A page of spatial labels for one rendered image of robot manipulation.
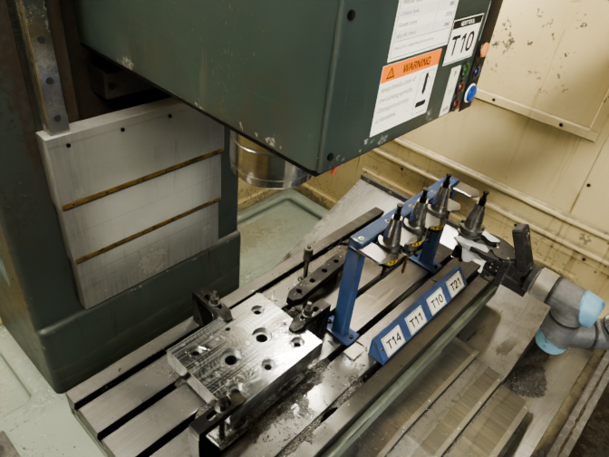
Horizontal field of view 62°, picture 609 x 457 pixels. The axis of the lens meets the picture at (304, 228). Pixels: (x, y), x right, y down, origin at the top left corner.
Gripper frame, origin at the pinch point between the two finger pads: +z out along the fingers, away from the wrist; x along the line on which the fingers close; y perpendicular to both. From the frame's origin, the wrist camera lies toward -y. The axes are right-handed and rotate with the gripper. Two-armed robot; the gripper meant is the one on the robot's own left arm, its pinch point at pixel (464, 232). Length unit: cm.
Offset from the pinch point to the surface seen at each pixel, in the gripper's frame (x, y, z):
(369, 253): -28.7, -1.3, 10.0
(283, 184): -55, -27, 16
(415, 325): -11.3, 26.8, -0.2
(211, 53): -63, -48, 25
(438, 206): -1.6, -4.2, 8.5
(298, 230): 31, 63, 79
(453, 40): -34, -53, 2
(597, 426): 91, 117, -60
